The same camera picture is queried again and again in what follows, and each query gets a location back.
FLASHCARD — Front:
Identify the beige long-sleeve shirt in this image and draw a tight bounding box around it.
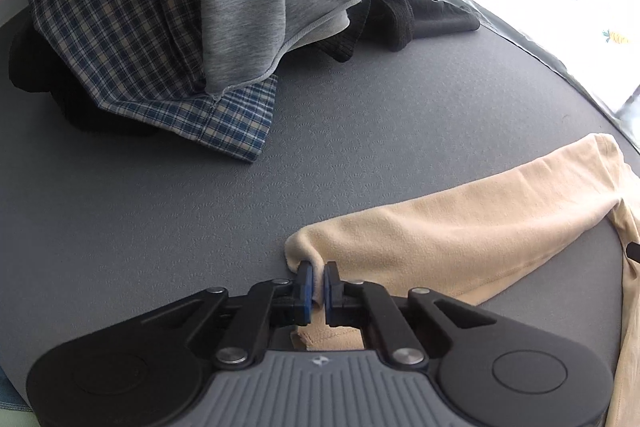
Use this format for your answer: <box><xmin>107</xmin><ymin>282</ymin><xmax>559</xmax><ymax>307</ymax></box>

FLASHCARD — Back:
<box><xmin>284</xmin><ymin>132</ymin><xmax>640</xmax><ymax>427</ymax></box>

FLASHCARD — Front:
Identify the blue plaid shirt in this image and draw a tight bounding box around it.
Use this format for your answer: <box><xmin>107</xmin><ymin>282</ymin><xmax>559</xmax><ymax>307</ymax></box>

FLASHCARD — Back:
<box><xmin>28</xmin><ymin>0</ymin><xmax>277</xmax><ymax>162</ymax></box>

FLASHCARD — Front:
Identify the black garment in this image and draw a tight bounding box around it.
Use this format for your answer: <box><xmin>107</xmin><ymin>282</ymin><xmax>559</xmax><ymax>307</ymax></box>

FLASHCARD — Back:
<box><xmin>314</xmin><ymin>0</ymin><xmax>480</xmax><ymax>63</ymax></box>

